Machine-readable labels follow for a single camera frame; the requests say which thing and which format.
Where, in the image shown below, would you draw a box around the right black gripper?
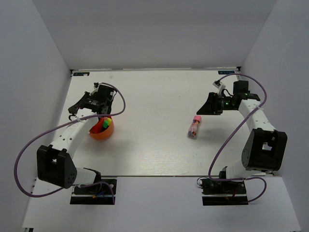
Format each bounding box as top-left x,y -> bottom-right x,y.
197,92 -> 237,115

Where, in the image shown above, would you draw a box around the green highlighter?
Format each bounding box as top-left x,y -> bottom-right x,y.
102,120 -> 109,131

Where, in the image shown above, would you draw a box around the black handled scissors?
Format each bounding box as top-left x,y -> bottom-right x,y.
68,114 -> 78,121

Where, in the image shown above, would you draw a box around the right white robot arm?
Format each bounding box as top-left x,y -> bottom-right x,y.
197,81 -> 288,193

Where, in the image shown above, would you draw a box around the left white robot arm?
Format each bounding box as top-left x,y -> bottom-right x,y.
37,84 -> 115,193

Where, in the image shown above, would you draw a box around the orange round container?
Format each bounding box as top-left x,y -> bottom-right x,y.
89,116 -> 114,140

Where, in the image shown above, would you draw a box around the right blue table label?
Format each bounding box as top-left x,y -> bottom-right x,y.
218,70 -> 235,75

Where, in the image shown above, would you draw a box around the blue table label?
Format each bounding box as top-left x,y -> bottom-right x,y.
218,70 -> 235,75
73,72 -> 90,76

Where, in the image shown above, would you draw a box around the pink marker tube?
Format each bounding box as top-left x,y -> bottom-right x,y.
187,116 -> 202,139

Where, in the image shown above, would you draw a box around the left blue table label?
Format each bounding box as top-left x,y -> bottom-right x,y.
73,72 -> 90,76

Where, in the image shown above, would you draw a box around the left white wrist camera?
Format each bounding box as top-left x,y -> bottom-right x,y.
94,83 -> 100,89

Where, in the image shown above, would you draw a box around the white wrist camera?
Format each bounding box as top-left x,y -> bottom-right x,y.
213,80 -> 226,96
94,83 -> 100,89

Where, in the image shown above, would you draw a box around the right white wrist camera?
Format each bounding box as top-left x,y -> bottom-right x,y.
213,80 -> 226,96

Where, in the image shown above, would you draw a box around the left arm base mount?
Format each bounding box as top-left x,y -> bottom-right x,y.
70,178 -> 117,205

